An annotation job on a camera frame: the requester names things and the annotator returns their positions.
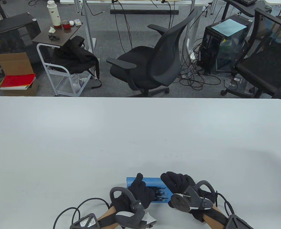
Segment person's right hand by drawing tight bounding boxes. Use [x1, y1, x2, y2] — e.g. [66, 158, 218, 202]
[161, 171, 227, 222]

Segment person's left hand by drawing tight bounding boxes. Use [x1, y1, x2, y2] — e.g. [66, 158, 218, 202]
[112, 173, 156, 213]

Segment black glass-sided computer tower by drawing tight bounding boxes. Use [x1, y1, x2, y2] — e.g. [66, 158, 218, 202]
[197, 14, 254, 75]

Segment black mesh armchair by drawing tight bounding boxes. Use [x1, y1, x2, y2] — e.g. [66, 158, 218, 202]
[221, 7, 281, 99]

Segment person's right forearm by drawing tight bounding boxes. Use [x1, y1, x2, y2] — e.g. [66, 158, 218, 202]
[203, 206, 229, 229]

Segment low cardboard box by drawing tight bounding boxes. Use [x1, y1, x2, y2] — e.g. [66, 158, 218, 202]
[2, 79, 39, 97]

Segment black floor device with label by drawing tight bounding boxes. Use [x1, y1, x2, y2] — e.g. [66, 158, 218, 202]
[225, 76, 251, 96]

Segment red folder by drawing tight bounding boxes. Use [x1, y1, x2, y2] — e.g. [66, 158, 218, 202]
[0, 73, 36, 88]

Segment black cable tray bar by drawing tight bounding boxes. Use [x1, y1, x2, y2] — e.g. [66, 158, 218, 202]
[110, 10, 179, 15]

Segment black mesh office chair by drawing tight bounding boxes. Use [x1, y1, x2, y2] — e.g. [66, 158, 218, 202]
[106, 9, 196, 98]

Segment pile of black pen refills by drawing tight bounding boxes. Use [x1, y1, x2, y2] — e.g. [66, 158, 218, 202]
[152, 187, 169, 202]

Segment black backpack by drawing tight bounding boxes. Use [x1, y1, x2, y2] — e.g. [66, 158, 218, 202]
[50, 36, 103, 89]

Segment open cardboard box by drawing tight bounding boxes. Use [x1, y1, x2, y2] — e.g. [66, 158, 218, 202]
[0, 52, 34, 76]

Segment tangled black floor cables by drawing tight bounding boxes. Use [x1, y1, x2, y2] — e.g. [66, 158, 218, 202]
[176, 36, 222, 90]

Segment white book stack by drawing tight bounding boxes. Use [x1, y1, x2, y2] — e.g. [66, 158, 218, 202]
[0, 85, 30, 91]

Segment grey black hand controller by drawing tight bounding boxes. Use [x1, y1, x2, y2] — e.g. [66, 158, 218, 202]
[109, 187, 157, 229]
[168, 180, 216, 213]

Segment white thermos bottle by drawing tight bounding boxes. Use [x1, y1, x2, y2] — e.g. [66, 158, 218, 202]
[47, 0, 61, 27]

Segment dangling black cable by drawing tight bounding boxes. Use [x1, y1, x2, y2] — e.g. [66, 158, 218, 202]
[86, 1, 105, 16]

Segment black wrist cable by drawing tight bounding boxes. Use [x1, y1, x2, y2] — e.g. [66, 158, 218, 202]
[215, 191, 235, 216]
[53, 197, 111, 229]

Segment white desk with metal legs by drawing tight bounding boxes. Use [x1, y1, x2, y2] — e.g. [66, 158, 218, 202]
[59, 0, 214, 60]

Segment blue plastic stationery box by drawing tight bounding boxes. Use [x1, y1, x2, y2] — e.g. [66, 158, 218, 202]
[126, 177, 172, 203]

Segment person's left forearm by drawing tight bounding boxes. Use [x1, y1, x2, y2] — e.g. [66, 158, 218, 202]
[97, 208, 118, 229]

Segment white cart with dark top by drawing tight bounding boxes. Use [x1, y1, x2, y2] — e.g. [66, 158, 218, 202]
[32, 22, 93, 97]

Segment light blue paper sheet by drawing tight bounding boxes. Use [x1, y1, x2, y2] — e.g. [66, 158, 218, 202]
[211, 19, 247, 37]

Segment clear plastic bottle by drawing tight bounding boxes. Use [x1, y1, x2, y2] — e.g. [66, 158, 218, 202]
[71, 73, 81, 92]

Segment black desk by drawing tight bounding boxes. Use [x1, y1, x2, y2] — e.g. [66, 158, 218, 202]
[223, 0, 275, 17]

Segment black hanging desk cables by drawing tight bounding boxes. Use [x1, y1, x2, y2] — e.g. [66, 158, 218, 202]
[112, 0, 177, 56]

